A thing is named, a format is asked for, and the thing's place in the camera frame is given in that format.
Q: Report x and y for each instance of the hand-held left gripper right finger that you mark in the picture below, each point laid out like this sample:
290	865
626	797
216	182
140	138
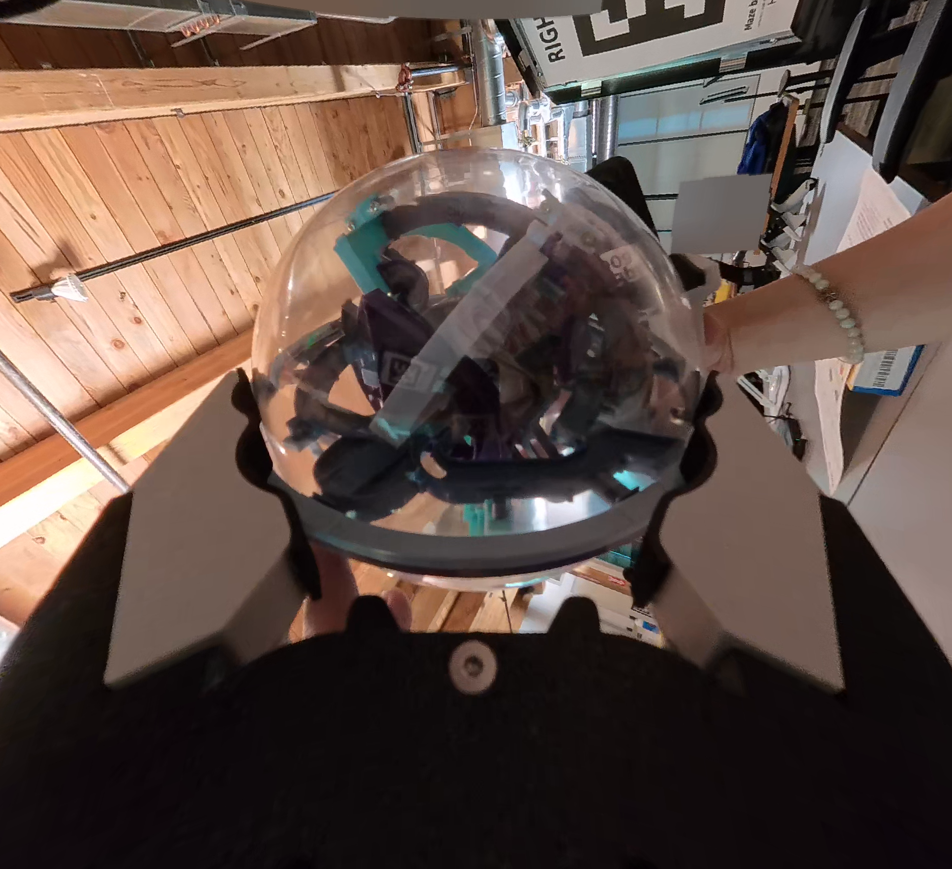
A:
751	564

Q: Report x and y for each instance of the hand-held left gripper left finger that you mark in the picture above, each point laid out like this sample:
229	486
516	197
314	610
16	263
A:
193	557

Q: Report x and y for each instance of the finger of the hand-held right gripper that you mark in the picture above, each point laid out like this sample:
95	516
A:
688	263

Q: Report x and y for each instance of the clear maze ball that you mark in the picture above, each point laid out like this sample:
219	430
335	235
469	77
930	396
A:
476	333

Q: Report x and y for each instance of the person's right forearm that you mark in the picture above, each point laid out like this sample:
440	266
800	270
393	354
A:
907	274

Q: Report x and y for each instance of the person's right hand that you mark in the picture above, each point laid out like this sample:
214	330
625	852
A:
773	326

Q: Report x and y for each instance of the person's left hand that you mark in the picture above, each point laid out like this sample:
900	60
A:
331	594

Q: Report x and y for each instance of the framed marker sign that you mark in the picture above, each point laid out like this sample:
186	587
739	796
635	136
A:
654	62

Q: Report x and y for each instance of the thin ceiling pipe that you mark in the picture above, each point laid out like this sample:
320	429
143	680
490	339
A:
67	426

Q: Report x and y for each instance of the white paper sheet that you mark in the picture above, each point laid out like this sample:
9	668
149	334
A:
874	214

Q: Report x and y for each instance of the blue label box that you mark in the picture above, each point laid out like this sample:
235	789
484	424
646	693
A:
889	371

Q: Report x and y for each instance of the black office chair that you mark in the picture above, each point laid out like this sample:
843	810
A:
918	81

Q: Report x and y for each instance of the black track light bar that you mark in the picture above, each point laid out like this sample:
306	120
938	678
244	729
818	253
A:
186	241

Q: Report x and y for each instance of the round metal duct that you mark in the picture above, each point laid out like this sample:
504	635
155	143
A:
489	73

